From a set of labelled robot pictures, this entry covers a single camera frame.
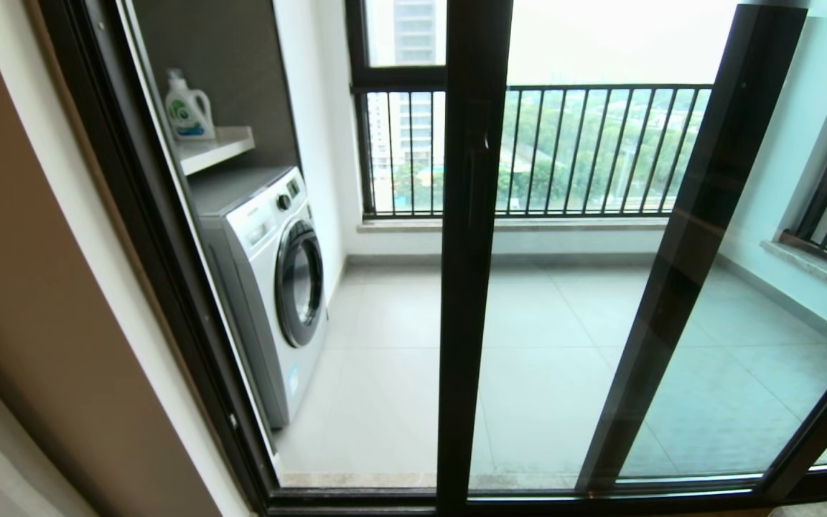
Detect black framed sliding glass door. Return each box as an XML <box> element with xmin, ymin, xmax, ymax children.
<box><xmin>435</xmin><ymin>0</ymin><xmax>827</xmax><ymax>514</ymax></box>

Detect white front-load washing machine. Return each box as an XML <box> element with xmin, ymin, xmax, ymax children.
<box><xmin>191</xmin><ymin>167</ymin><xmax>330</xmax><ymax>430</ymax></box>

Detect grey stone balcony sill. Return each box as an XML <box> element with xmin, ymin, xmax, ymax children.
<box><xmin>356</xmin><ymin>217</ymin><xmax>669</xmax><ymax>234</ymax></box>

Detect white stone shelf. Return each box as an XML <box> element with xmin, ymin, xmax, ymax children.
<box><xmin>178</xmin><ymin>126</ymin><xmax>255</xmax><ymax>175</ymax></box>

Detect black balcony railing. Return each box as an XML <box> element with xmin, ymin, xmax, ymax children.
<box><xmin>351</xmin><ymin>84</ymin><xmax>714</xmax><ymax>218</ymax></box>

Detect white detergent bottle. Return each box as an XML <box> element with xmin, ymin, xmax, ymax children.
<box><xmin>164</xmin><ymin>69</ymin><xmax>217</xmax><ymax>141</ymax></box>

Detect grey stone window sill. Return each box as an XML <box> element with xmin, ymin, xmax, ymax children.
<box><xmin>758</xmin><ymin>238</ymin><xmax>827</xmax><ymax>302</ymax></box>

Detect black window frame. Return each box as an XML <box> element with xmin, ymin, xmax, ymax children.
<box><xmin>345</xmin><ymin>0</ymin><xmax>450</xmax><ymax>216</ymax></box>

